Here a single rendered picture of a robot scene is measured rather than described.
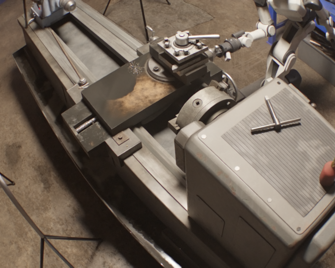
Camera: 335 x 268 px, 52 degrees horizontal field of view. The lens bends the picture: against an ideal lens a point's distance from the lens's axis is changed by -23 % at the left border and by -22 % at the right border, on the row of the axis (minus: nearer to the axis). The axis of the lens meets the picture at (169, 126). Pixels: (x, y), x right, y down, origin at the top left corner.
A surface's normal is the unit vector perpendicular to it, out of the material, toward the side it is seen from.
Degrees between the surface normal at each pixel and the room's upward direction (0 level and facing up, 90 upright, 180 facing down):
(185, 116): 50
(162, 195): 0
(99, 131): 0
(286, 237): 45
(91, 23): 0
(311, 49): 90
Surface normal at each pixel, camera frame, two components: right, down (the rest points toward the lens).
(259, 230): -0.79, 0.50
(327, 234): -0.07, -0.64
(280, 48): -0.60, -0.19
